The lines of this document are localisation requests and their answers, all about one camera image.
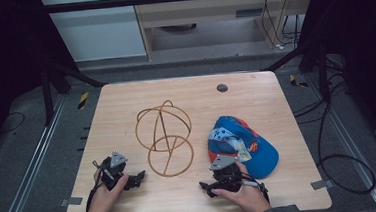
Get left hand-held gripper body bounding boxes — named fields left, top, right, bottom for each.
left=91, top=149, right=132, bottom=193

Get hanging desk cables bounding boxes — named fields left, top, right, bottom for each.
left=259, top=0, right=304, bottom=53

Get grey tape strip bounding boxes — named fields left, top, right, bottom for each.
left=59, top=196, right=84, bottom=208
left=309, top=178, right=335, bottom=192

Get right hand-held gripper cable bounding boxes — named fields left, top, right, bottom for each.
left=240, top=170, right=271, bottom=206

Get wooden hoop hat stand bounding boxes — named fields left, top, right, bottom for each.
left=133, top=98, right=197, bottom=181

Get person's left hand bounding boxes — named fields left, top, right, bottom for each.
left=80, top=172, right=132, bottom=212

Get aluminium floor rail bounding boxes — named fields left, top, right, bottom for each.
left=303, top=69, right=376, bottom=212
left=0, top=93, right=75, bottom=212

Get light wooden desk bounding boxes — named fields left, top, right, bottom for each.
left=129, top=0, right=322, bottom=62

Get black metal stand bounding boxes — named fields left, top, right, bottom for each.
left=37, top=51, right=111, bottom=128
left=258, top=34, right=347, bottom=109

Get black floor cable loop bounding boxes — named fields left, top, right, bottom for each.
left=311, top=99, right=376, bottom=199

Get white cabinet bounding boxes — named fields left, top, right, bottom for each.
left=38, top=0, right=149, bottom=66

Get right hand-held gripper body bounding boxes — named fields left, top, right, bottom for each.
left=207, top=151, right=269, bottom=199

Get left hand-held gripper cable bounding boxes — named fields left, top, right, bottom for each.
left=81, top=160, right=106, bottom=212

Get blue and red cap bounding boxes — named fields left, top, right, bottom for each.
left=205, top=112, right=281, bottom=184

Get hand-held gripper cable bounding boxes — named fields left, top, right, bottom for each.
left=240, top=170, right=271, bottom=206
left=81, top=160, right=106, bottom=212

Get yellow and black tape strip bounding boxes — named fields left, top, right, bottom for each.
left=76, top=91, right=91, bottom=111
left=288, top=73, right=309, bottom=90

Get person's right hand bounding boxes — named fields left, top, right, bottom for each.
left=209, top=159, right=274, bottom=212

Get thin black floor cable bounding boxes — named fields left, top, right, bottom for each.
left=0, top=110, right=27, bottom=135

